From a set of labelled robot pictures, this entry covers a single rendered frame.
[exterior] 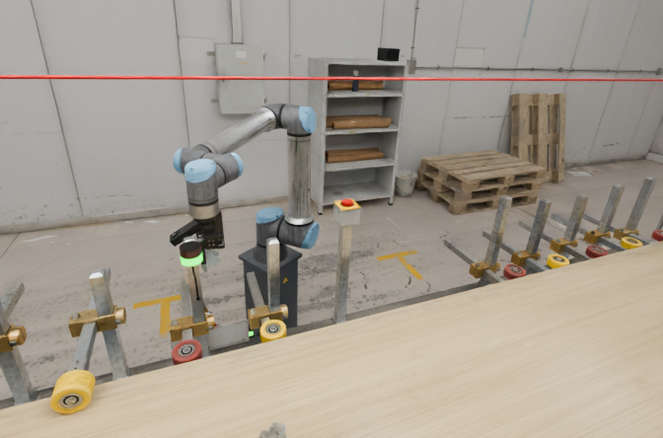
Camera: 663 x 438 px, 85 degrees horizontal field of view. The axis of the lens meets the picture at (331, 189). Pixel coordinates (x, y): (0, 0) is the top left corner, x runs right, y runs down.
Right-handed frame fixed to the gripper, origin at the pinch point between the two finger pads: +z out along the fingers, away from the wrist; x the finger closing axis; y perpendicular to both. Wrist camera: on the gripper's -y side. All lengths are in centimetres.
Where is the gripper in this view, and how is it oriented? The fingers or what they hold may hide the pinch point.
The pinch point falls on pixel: (203, 268)
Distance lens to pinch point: 132.5
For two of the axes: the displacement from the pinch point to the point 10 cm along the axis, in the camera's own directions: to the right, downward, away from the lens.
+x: -3.7, -3.7, 8.5
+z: -0.4, 9.2, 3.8
